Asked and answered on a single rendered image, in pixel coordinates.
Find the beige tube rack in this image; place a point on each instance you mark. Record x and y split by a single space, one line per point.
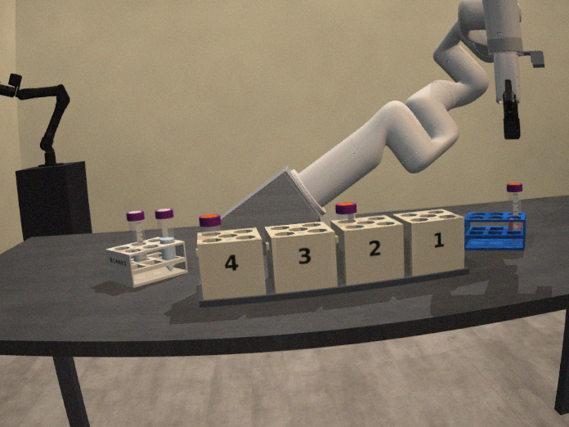
120 264

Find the beige bucket adapter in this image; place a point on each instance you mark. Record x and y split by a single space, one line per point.
433 241
301 257
368 252
231 266

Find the blue tube rack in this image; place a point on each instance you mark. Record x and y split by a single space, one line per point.
480 240

